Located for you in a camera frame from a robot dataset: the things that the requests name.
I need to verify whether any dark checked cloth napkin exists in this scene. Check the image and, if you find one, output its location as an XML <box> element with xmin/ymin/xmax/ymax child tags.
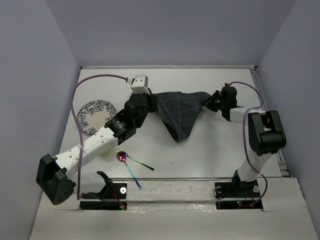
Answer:
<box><xmin>155</xmin><ymin>91</ymin><xmax>210</xmax><ymax>143</ymax></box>

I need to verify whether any purple cable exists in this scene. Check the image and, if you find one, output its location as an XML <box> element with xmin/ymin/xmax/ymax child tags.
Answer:
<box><xmin>226</xmin><ymin>81</ymin><xmax>269</xmax><ymax>208</ymax></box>
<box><xmin>71</xmin><ymin>73</ymin><xmax>131</xmax><ymax>203</ymax></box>

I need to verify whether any aluminium rail edge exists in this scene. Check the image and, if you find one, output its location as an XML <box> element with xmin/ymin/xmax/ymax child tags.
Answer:
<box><xmin>250</xmin><ymin>66</ymin><xmax>291</xmax><ymax>178</ymax></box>
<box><xmin>110</xmin><ymin>177</ymin><xmax>232</xmax><ymax>181</ymax></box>

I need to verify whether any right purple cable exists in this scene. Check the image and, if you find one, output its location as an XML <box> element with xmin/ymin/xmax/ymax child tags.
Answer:
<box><xmin>226</xmin><ymin>81</ymin><xmax>269</xmax><ymax>208</ymax></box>

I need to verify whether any iridescent fork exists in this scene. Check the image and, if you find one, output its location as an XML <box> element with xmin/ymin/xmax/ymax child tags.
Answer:
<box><xmin>116</xmin><ymin>149</ymin><xmax>155</xmax><ymax>171</ymax></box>

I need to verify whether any blue floral plate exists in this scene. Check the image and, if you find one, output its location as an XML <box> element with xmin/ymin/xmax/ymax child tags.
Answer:
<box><xmin>76</xmin><ymin>100</ymin><xmax>117</xmax><ymax>135</ymax></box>

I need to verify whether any iridescent spoon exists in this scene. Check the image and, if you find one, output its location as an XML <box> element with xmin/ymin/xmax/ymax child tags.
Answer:
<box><xmin>116</xmin><ymin>151</ymin><xmax>142</xmax><ymax>190</ymax></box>

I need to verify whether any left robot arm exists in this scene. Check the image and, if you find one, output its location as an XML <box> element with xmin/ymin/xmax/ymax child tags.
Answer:
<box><xmin>36</xmin><ymin>87</ymin><xmax>158</xmax><ymax>205</ymax></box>

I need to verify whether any pale yellow paper cup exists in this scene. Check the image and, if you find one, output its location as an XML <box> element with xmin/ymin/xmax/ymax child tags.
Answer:
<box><xmin>99</xmin><ymin>149</ymin><xmax>112</xmax><ymax>158</ymax></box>

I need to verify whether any aluminium rail front edge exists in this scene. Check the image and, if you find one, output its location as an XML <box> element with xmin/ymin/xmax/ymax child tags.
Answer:
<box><xmin>110</xmin><ymin>177</ymin><xmax>232</xmax><ymax>181</ymax></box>

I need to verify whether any aluminium rail right edge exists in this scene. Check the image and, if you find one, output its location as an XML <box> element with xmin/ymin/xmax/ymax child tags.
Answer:
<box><xmin>250</xmin><ymin>66</ymin><xmax>291</xmax><ymax>178</ymax></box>

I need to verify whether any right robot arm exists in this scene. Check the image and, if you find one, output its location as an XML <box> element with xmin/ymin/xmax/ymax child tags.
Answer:
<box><xmin>201</xmin><ymin>83</ymin><xmax>287</xmax><ymax>196</ymax></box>

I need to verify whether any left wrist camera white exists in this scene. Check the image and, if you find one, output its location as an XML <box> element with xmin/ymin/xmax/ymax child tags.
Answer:
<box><xmin>130</xmin><ymin>75</ymin><xmax>150</xmax><ymax>95</ymax></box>

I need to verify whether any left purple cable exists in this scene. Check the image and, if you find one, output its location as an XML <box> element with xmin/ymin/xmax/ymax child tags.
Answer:
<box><xmin>71</xmin><ymin>73</ymin><xmax>131</xmax><ymax>203</ymax></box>

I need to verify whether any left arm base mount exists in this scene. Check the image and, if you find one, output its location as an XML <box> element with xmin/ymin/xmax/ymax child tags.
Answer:
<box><xmin>79</xmin><ymin>171</ymin><xmax>128</xmax><ymax>211</ymax></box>

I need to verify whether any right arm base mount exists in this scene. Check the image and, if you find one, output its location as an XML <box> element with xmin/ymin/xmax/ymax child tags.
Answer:
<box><xmin>213</xmin><ymin>180</ymin><xmax>263</xmax><ymax>210</ymax></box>

